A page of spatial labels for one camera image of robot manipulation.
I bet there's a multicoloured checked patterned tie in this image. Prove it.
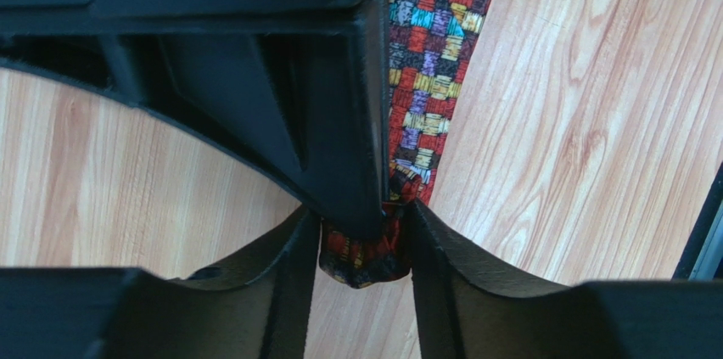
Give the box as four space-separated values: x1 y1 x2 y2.
319 0 491 289

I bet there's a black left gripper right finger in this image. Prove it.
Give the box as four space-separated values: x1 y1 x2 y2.
407 202 722 358

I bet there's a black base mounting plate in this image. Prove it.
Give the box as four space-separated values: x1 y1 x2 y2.
672 165 722 281

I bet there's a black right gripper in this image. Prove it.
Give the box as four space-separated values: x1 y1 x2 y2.
1 0 389 239

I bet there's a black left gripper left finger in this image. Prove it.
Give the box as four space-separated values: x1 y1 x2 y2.
1 207 320 358

